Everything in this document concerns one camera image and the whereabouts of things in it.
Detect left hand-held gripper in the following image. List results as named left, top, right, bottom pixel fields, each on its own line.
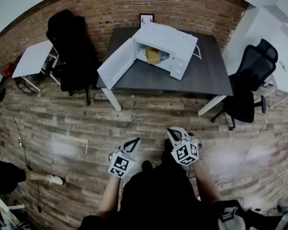
left=107, top=138, right=141, bottom=179

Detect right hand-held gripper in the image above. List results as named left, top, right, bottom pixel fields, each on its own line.
left=167, top=127, right=202, bottom=167

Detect yellow container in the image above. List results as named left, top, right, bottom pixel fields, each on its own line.
left=145, top=46, right=162, bottom=66

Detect white microwave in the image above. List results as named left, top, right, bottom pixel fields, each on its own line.
left=96, top=22, right=199, bottom=90

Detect person's right forearm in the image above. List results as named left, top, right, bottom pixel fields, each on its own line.
left=191, top=159, right=223, bottom=205

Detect person's left forearm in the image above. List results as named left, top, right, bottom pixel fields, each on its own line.
left=96, top=175, right=122, bottom=219

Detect person's black shoe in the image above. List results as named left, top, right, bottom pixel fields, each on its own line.
left=141, top=160, right=153, bottom=172
left=164, top=139, right=174, bottom=153

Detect person's black clothing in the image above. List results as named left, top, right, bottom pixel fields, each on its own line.
left=78, top=149, right=233, bottom=230

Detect dark grey table white legs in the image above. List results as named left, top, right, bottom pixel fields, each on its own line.
left=96, top=27, right=234, bottom=116

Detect grey and black bag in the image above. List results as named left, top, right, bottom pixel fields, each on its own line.
left=215, top=200, right=248, bottom=230

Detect black mesh office chair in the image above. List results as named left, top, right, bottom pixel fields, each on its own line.
left=210, top=38, right=279, bottom=131

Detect black padded office chair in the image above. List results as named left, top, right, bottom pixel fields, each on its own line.
left=46, top=9, right=99, bottom=106

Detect framed deer picture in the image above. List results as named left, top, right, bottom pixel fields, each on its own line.
left=139, top=13, right=155, bottom=29

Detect small white table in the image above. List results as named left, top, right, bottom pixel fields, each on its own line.
left=11, top=40, right=62, bottom=94

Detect white metal rack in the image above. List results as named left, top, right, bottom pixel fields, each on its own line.
left=0, top=187, right=26, bottom=230

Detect red object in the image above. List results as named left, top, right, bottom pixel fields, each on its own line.
left=3, top=63, right=15, bottom=78

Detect white floor cable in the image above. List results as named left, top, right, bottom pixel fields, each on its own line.
left=215, top=104, right=272, bottom=186

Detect white cable loop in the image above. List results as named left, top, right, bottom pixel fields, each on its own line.
left=193, top=44, right=203, bottom=60

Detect black floor cable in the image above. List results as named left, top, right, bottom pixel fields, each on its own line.
left=0, top=99, right=43, bottom=213

